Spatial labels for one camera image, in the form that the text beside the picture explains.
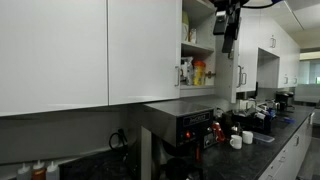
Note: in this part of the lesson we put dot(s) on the clear squeeze bottle right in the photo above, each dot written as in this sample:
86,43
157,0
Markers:
53,172

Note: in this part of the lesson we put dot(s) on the white mug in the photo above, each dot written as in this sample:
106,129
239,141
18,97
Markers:
236,142
247,137

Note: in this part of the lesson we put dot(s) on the orange sauce squeeze bottle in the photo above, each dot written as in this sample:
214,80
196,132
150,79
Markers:
39,171

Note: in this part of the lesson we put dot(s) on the white mug left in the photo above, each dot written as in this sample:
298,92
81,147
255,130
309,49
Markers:
236,142

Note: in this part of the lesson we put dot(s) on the steel coffee brewer machine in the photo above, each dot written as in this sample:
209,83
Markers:
172,134

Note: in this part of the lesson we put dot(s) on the green white box top shelf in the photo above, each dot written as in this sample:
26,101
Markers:
185,26

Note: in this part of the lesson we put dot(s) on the yellow canister orange lid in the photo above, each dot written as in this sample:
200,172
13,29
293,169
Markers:
199,73

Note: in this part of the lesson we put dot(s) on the black condiment organizer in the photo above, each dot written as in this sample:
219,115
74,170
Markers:
253,120

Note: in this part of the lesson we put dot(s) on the white far upper cabinets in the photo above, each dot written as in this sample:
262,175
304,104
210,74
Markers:
278,56

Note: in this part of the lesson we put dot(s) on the white mug right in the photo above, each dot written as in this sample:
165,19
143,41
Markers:
247,137

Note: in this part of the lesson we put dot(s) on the white large cabinet door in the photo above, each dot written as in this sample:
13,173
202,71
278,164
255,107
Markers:
53,55

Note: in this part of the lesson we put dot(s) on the clear squeeze bottle left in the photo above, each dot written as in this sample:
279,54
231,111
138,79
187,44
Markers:
24,173

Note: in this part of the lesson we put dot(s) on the silver snack bag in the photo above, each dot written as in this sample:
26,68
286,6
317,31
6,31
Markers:
187,69

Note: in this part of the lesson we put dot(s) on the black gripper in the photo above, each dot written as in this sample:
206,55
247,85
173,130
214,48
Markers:
227,24

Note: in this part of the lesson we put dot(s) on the clear plastic lidded container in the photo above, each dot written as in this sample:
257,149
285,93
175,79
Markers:
263,137

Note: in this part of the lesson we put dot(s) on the black coffee maker far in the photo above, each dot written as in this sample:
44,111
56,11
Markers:
285,99

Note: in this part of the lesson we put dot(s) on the glass jar top shelf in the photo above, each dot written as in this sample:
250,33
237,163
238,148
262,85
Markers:
193,35

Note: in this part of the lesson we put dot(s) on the clear squeeze bottle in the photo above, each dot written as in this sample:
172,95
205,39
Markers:
24,173
53,172

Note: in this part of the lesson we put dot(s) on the white lower drawers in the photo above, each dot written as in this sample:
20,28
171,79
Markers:
287,163

